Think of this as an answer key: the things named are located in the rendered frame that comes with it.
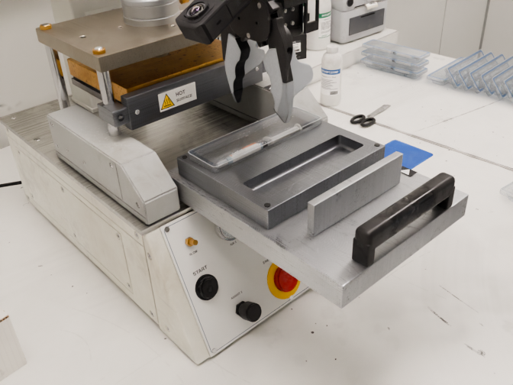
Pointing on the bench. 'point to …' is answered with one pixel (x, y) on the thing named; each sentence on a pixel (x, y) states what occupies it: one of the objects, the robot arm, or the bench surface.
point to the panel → (249, 289)
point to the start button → (208, 287)
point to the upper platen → (147, 69)
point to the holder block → (287, 173)
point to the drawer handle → (401, 216)
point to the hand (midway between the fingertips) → (256, 106)
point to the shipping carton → (9, 347)
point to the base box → (112, 247)
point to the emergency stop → (284, 280)
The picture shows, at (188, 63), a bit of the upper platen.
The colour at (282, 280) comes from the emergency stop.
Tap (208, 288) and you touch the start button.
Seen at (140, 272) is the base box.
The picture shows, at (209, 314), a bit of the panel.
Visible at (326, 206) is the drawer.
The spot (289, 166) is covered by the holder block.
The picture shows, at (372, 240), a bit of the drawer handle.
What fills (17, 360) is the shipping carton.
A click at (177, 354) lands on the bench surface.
